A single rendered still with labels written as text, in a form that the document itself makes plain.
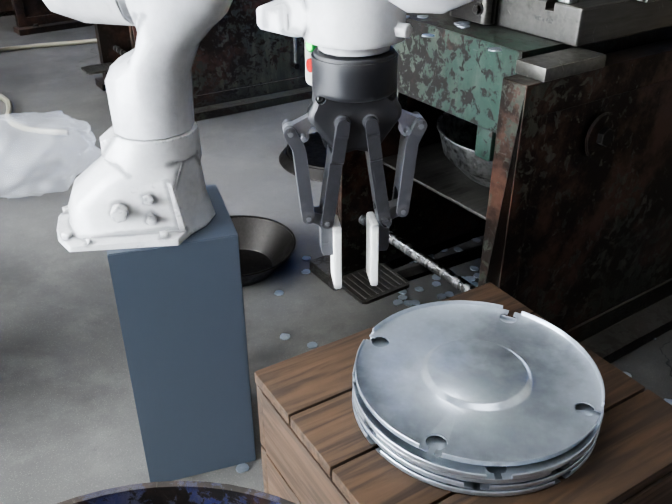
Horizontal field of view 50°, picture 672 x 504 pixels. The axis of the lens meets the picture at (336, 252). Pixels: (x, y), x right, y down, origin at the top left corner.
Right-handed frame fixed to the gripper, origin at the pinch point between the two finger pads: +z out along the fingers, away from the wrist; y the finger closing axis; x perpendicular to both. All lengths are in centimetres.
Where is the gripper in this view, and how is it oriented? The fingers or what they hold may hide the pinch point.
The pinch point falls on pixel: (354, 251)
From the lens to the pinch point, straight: 71.7
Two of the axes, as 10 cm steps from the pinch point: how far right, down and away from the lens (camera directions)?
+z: 0.1, 8.7, 5.0
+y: 9.9, -0.8, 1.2
